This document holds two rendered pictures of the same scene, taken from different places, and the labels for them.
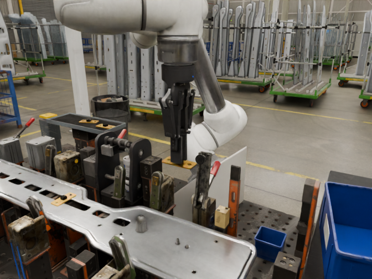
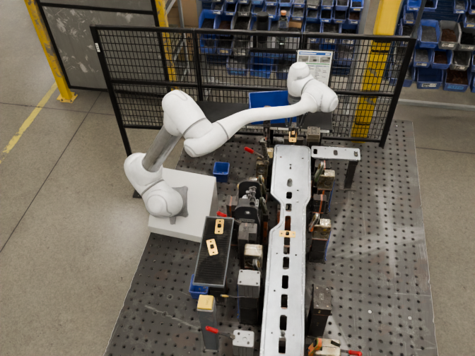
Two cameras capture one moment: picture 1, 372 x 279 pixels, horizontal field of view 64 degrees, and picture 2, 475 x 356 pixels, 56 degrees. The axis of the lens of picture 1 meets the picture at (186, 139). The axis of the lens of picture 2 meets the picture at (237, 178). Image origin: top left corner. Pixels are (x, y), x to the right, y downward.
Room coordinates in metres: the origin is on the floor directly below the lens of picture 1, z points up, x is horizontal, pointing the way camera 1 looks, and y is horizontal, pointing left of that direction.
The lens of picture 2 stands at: (1.63, 1.57, 2.91)
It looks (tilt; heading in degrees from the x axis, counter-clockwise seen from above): 48 degrees down; 248
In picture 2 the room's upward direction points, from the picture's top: 2 degrees counter-clockwise
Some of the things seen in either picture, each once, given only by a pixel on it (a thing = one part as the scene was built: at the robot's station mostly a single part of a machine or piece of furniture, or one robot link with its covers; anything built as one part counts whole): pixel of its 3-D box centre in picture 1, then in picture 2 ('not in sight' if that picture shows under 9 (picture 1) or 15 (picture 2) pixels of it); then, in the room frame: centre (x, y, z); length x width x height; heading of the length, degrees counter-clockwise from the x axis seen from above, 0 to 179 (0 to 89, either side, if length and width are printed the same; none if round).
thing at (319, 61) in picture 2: not in sight; (312, 70); (0.32, -0.41, 1.30); 0.23 x 0.02 x 0.31; 150
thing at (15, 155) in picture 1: (14, 174); (243, 354); (1.35, 0.86, 0.88); 0.11 x 0.10 x 0.36; 150
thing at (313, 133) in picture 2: not in sight; (310, 151); (0.44, -0.15, 0.88); 0.08 x 0.08 x 0.36; 60
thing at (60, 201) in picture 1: (63, 197); (287, 233); (0.91, 0.43, 1.01); 0.08 x 0.04 x 0.01; 150
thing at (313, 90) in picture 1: (306, 60); not in sight; (7.16, -2.79, 0.88); 1.91 x 1.00 x 1.76; 147
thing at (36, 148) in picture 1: (47, 181); (249, 298); (1.22, 0.63, 0.90); 0.13 x 0.10 x 0.41; 150
